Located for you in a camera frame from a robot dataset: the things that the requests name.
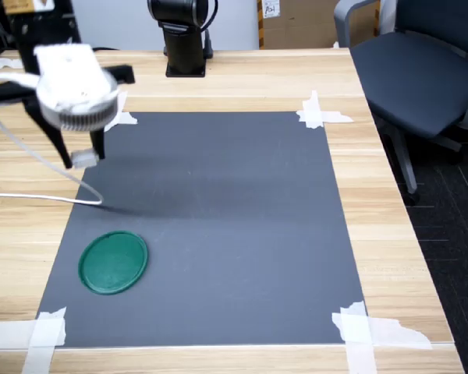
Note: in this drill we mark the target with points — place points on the small white plastic terminal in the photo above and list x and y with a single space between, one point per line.
84 157

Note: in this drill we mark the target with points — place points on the round green lid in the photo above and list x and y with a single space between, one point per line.
113 263

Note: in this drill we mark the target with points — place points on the white tape patch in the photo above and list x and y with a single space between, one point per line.
357 331
126 118
314 115
43 335
6 63

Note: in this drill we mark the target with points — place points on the white partition panel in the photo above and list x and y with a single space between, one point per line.
121 27

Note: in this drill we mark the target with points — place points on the dark grey mat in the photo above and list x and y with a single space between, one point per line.
218 233

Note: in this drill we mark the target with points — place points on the brown cardboard box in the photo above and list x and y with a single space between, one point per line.
308 23

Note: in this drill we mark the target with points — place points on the dark grey office chair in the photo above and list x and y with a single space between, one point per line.
413 78

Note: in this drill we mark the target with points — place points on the white camera box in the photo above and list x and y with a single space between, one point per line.
74 85

